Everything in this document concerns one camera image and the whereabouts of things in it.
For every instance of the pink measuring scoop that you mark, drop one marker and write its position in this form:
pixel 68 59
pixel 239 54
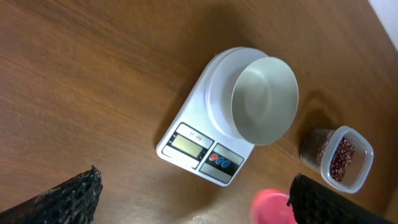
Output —
pixel 271 206

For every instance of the white digital kitchen scale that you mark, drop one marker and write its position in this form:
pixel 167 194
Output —
pixel 202 138

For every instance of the red beans in container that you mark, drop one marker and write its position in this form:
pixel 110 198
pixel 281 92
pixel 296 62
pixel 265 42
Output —
pixel 342 158

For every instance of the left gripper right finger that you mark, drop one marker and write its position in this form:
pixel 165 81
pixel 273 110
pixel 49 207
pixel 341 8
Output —
pixel 312 202

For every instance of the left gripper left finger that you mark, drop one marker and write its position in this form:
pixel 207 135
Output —
pixel 73 201

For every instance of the clear plastic bean container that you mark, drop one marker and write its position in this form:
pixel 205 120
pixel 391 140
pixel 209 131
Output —
pixel 319 146

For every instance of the white bowl on scale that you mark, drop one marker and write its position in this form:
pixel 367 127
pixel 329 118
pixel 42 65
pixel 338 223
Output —
pixel 264 101

